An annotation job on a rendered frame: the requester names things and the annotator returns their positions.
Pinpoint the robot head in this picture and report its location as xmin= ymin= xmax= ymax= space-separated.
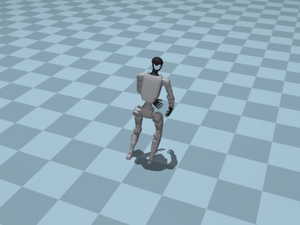
xmin=149 ymin=57 xmax=163 ymax=76

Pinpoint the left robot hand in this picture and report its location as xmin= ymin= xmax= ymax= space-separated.
xmin=153 ymin=99 xmax=164 ymax=109

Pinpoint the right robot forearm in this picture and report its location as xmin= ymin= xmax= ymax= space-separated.
xmin=168 ymin=99 xmax=175 ymax=109

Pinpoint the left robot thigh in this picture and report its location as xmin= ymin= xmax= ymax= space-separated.
xmin=133 ymin=105 xmax=143 ymax=134

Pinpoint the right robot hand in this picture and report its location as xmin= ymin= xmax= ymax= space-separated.
xmin=165 ymin=107 xmax=173 ymax=116

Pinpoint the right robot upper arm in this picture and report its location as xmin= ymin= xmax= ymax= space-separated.
xmin=162 ymin=78 xmax=174 ymax=100

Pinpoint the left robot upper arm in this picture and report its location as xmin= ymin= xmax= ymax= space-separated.
xmin=136 ymin=72 xmax=145 ymax=93

